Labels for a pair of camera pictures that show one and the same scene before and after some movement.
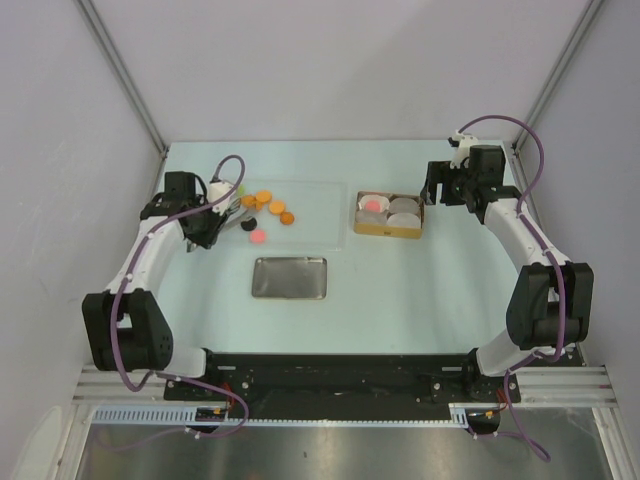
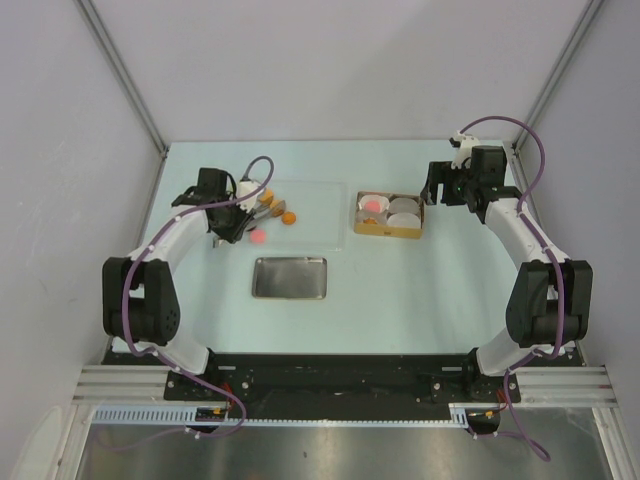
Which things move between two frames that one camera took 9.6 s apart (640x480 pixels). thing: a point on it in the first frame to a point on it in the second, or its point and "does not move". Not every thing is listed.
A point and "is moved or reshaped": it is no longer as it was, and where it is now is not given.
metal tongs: x=232 y=215 is moved or reshaped
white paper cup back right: x=403 y=205 does not move
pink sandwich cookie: x=373 y=205 does not move
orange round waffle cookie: x=276 y=207 to x=288 y=218
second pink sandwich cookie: x=258 y=236 does not move
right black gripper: x=440 y=172 does not move
